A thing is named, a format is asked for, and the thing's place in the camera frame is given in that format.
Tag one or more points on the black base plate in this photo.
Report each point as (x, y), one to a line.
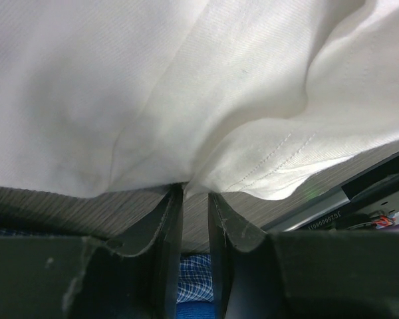
(375, 190)

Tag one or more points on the blue checkered cloth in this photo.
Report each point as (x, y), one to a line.
(195, 279)

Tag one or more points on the white t shirt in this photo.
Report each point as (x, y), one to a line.
(224, 96)

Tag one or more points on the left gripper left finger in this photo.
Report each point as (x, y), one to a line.
(133, 275)

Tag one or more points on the blue t shirt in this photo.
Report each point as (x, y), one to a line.
(195, 310)

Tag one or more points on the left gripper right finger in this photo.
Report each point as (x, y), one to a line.
(300, 274)

